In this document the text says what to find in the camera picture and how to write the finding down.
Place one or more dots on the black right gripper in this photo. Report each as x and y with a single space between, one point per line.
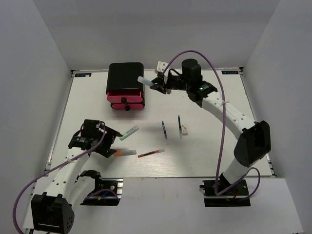
157 87

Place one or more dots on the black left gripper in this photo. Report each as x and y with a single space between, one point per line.
110 136

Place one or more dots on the orange highlighter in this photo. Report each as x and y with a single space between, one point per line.
125 153

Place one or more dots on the light blue highlighter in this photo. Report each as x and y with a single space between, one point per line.
145 81

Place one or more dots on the green highlighter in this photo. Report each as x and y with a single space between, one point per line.
129 132

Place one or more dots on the pink drawer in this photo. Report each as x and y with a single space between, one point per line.
125 96
128 106

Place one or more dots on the green pen refill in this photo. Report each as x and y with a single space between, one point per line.
180 127

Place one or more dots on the pink top drawer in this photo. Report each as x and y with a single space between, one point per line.
125 96

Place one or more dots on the purple pen refill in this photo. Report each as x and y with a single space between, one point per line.
164 129

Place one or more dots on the red pen refill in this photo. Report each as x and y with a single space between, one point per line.
151 153

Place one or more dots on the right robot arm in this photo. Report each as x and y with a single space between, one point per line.
253 138

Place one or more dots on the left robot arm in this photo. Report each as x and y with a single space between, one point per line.
53 209

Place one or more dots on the black drawer cabinet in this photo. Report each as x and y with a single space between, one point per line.
123 76

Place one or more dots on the white staples box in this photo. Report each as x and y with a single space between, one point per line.
184 130

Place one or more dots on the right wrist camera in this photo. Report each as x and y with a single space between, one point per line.
160 67

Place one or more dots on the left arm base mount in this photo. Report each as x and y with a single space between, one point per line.
108 192

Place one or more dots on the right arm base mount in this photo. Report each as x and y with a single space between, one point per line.
234 197

